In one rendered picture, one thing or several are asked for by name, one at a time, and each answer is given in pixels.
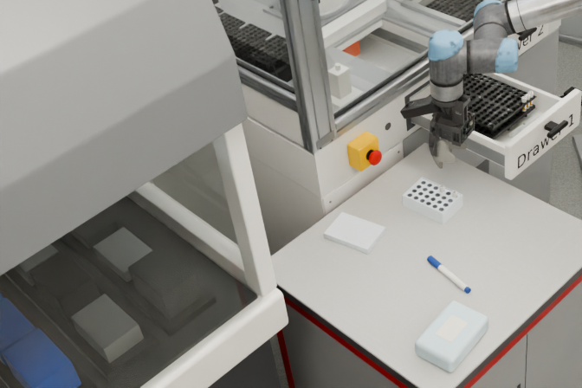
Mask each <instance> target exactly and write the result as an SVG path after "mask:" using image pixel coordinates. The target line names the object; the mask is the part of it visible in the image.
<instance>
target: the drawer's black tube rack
mask: <svg viewBox="0 0 582 388"><path fill-rule="evenodd" d="M471 75H472V76H471ZM478 75H480V76H478ZM475 78H477V79H475ZM484 78H485V79H484ZM481 80H482V81H481ZM489 80H491V81H489ZM485 82H488V83H485ZM495 82H496V83H495ZM491 85H493V86H491ZM502 85H504V86H502ZM499 87H500V88H499ZM507 87H509V88H507ZM513 89H514V90H513ZM503 90H506V91H503ZM509 92H511V93H509ZM518 92H520V93H518ZM463 94H466V95H468V96H470V103H469V104H468V105H467V106H468V111H469V112H471V113H475V131H476V132H478V133H480V134H482V135H484V136H487V137H489V138H491V139H493V140H495V139H496V138H498V137H499V136H500V135H502V134H503V133H504V132H506V131H507V130H508V131H509V130H510V127H511V126H513V125H514V124H515V123H517V122H518V121H519V120H521V119H522V118H523V117H527V114H528V113H530V112H531V111H533V110H534V109H535V105H534V104H533V105H532V106H531V107H529V108H528V109H527V110H526V112H522V109H521V110H520V111H518V112H517V113H515V114H514V115H513V116H511V117H510V118H509V119H508V120H506V121H505V122H503V123H502V124H501V125H499V126H498V127H497V128H496V129H495V130H494V131H491V130H489V129H487V126H488V125H489V124H491V123H492V122H493V121H494V120H496V119H497V118H498V117H500V116H501V115H502V114H504V113H505V112H506V111H507V110H509V109H510V108H511V107H513V106H514V105H515V104H516V103H518V102H519V101H520V100H521V98H520V97H523V96H525V95H523V94H528V93H527V92H525V91H522V90H520V89H518V88H516V87H512V86H509V85H508V84H506V83H503V82H501V81H498V80H495V79H493V78H491V77H488V76H486V75H484V74H464V75H463ZM515 94H518V95H515Z"/></svg>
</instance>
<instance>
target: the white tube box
mask: <svg viewBox="0 0 582 388"><path fill-rule="evenodd" d="M439 186H440V184H437V183H434V182H432V181H430V180H429V179H426V178H423V177H421V178H420V179H419V180H418V181H417V182H416V183H415V184H414V185H413V186H412V187H411V188H410V189H409V190H407V191H406V192H405V193H404V194H403V195H402V198H403V206H404V207H406V208H408V209H410V210H413V211H415V212H417V213H419V214H421V215H423V216H425V217H428V218H430V219H432V220H434V221H436V222H438V223H441V224H445V223H446V222H447V221H448V220H449V219H450V218H451V217H452V216H453V215H454V214H455V213H456V212H457V211H458V210H459V209H461V208H462V194H461V193H458V192H457V198H453V197H452V190H451V189H449V188H446V187H444V192H440V190H439Z"/></svg>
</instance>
